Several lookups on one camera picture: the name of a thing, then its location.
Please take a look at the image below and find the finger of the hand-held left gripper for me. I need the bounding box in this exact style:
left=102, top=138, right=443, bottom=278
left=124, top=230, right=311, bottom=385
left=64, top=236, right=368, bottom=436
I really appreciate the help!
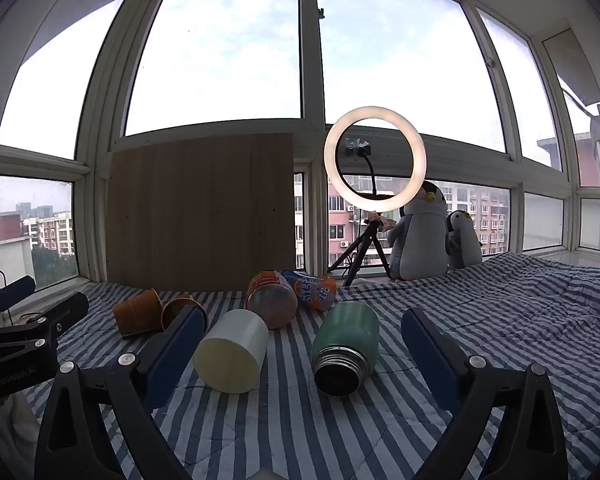
left=0, top=292, right=90, bottom=361
left=0, top=275, right=37, bottom=332

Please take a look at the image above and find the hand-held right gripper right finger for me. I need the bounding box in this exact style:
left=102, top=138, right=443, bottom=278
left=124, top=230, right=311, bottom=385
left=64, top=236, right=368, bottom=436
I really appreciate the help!
left=400, top=307, right=569, bottom=480

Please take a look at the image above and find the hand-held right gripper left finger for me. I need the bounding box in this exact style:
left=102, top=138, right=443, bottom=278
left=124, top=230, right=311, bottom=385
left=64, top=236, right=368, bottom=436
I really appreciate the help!
left=34, top=305, right=210, bottom=480

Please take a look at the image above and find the brown paper cup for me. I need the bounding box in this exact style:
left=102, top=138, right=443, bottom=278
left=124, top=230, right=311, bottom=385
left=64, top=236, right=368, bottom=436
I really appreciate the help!
left=161, top=296, right=209, bottom=333
left=112, top=288, right=164, bottom=338

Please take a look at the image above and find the white cup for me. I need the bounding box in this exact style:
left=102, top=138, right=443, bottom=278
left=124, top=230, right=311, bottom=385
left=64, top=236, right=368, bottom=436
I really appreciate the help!
left=192, top=308, right=270, bottom=394

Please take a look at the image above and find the white cloth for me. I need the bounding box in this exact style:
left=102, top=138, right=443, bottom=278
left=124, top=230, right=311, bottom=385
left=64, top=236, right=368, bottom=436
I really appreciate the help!
left=0, top=394, right=42, bottom=480

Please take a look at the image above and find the blue striped blanket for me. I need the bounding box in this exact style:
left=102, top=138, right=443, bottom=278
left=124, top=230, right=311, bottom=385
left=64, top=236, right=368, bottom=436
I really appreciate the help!
left=25, top=252, right=600, bottom=480

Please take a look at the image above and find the green thermos bottle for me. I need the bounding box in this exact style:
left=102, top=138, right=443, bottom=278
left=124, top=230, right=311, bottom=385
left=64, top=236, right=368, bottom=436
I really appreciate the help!
left=311, top=302, right=380, bottom=397

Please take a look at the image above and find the orange lidded snack jar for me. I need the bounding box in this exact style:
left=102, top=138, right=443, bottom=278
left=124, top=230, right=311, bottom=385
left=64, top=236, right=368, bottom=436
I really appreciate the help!
left=244, top=270, right=299, bottom=330

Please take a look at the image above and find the large grey penguin plush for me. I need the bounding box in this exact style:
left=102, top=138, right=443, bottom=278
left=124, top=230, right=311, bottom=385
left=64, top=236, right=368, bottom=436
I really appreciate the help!
left=387, top=182, right=451, bottom=281

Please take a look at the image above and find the small grey penguin plush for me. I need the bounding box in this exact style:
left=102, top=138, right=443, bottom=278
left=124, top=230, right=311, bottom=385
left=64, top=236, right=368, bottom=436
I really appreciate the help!
left=445, top=210, right=484, bottom=270

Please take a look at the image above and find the black tripod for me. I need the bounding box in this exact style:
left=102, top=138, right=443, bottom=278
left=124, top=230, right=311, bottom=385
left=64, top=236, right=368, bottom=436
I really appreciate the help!
left=328, top=210, right=394, bottom=287

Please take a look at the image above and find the wooden board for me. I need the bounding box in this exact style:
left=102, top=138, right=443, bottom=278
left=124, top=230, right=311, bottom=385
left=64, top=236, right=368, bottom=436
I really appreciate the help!
left=106, top=132, right=299, bottom=292

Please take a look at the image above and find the black gooseneck phone holder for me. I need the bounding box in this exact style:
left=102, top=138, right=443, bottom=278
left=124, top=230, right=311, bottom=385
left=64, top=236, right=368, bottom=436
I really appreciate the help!
left=344, top=136, right=382, bottom=197

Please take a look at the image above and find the ring light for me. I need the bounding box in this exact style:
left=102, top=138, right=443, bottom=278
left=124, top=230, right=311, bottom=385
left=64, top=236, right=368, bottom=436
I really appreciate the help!
left=323, top=105, right=427, bottom=207

